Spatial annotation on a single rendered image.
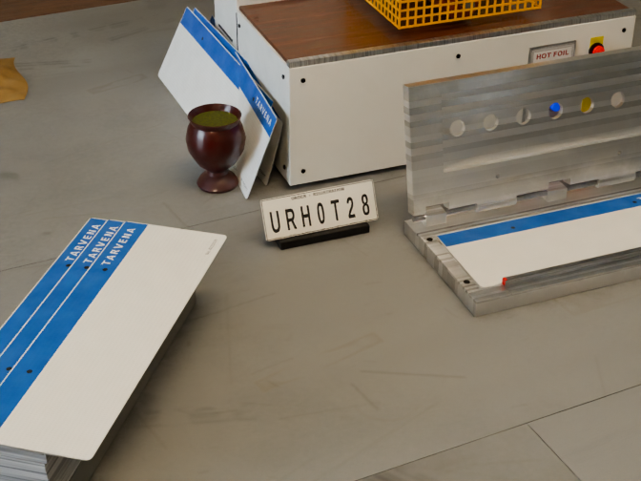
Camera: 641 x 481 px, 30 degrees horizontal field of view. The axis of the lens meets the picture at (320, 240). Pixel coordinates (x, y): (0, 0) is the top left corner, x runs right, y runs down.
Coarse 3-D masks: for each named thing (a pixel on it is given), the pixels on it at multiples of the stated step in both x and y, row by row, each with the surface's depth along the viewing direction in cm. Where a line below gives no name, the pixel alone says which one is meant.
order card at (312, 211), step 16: (304, 192) 158; (320, 192) 159; (336, 192) 160; (352, 192) 160; (368, 192) 161; (272, 208) 157; (288, 208) 158; (304, 208) 158; (320, 208) 159; (336, 208) 160; (352, 208) 161; (368, 208) 161; (272, 224) 157; (288, 224) 158; (304, 224) 159; (320, 224) 159; (336, 224) 160
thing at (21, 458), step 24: (72, 240) 140; (48, 288) 132; (24, 312) 128; (0, 336) 124; (168, 336) 139; (144, 384) 133; (0, 456) 111; (24, 456) 111; (48, 456) 110; (96, 456) 122; (0, 480) 113; (24, 480) 112; (48, 480) 112; (72, 480) 117
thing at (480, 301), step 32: (544, 192) 164; (576, 192) 167; (608, 192) 167; (640, 192) 167; (416, 224) 160; (448, 224) 160; (480, 224) 159; (448, 256) 152; (640, 256) 153; (480, 288) 146; (512, 288) 146; (544, 288) 147; (576, 288) 149
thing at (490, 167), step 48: (432, 96) 152; (480, 96) 156; (528, 96) 159; (576, 96) 162; (624, 96) 164; (432, 144) 155; (480, 144) 159; (528, 144) 161; (576, 144) 164; (624, 144) 166; (432, 192) 157; (480, 192) 160; (528, 192) 162
